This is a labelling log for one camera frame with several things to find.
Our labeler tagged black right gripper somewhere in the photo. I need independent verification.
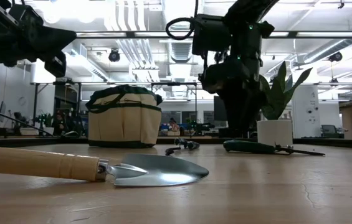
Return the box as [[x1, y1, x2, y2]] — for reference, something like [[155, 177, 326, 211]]
[[199, 58, 267, 138]]

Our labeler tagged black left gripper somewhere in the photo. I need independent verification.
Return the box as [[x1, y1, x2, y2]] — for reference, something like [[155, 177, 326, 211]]
[[0, 3, 77, 78]]

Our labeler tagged green-handled pruner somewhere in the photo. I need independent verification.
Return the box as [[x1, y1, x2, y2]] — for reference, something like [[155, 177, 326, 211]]
[[222, 139, 326, 156]]

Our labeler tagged green pruner with black strap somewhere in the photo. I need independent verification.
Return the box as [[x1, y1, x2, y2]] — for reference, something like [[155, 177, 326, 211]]
[[164, 137, 201, 156]]

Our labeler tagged beige green-trimmed gardening bag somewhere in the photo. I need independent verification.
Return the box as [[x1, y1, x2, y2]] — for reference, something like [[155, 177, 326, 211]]
[[85, 84, 164, 149]]

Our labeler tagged black monitor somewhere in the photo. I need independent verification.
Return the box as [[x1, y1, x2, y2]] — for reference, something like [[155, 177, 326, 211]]
[[213, 95, 228, 123]]

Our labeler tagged white plant pot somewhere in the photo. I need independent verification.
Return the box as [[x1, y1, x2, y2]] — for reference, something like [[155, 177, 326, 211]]
[[256, 119, 293, 147]]

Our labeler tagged green leafy plant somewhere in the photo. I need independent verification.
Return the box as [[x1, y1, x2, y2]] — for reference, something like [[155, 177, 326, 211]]
[[259, 60, 313, 121]]

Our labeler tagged black ceiling spotlight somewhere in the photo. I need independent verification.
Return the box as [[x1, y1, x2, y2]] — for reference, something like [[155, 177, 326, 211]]
[[108, 49, 121, 63], [329, 51, 344, 63]]

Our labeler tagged person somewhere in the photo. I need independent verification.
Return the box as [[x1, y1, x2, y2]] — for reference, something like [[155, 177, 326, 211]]
[[168, 117, 180, 132]]

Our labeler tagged grey office chair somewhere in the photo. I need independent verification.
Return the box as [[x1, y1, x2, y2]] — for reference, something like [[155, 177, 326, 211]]
[[320, 124, 345, 139]]

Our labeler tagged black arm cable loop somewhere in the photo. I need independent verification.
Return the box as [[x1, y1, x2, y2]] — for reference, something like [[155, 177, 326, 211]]
[[165, 17, 196, 42]]

